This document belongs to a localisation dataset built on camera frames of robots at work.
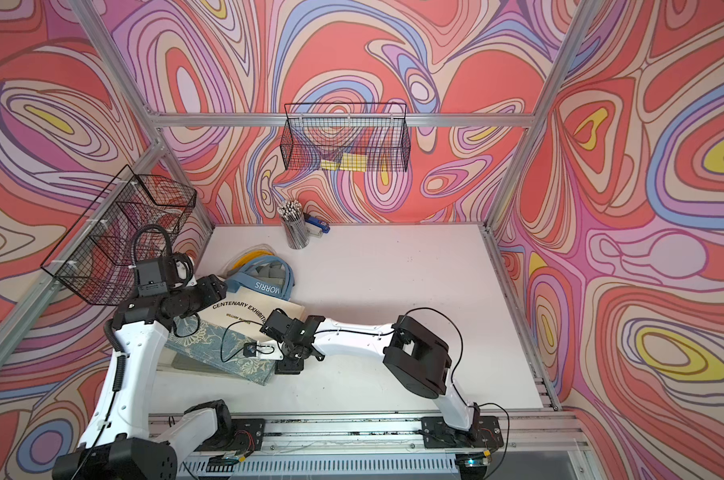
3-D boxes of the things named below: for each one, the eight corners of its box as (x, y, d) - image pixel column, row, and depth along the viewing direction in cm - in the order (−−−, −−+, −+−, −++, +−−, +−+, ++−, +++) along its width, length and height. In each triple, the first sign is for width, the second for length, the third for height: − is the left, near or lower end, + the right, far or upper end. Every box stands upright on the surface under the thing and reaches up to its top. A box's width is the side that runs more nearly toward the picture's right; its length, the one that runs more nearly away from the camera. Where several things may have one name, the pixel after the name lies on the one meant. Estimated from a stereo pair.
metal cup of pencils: (287, 249, 114) (276, 213, 100) (290, 235, 119) (280, 199, 105) (307, 249, 114) (299, 214, 100) (310, 235, 119) (302, 199, 105)
